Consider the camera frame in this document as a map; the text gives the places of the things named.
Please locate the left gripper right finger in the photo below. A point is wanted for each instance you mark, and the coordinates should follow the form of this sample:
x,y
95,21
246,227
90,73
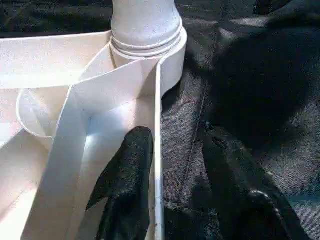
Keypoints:
x,y
240,195

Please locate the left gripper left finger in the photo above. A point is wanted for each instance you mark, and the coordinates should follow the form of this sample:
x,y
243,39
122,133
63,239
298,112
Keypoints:
x,y
125,185

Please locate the white plastic table top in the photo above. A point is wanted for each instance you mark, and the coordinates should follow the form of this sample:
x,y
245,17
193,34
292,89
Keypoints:
x,y
62,100

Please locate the white plastic table leg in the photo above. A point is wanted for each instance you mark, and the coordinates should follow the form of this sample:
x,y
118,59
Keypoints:
x,y
145,22

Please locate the black table mat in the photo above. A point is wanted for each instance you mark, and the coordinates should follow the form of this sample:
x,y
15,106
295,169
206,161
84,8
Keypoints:
x,y
250,100

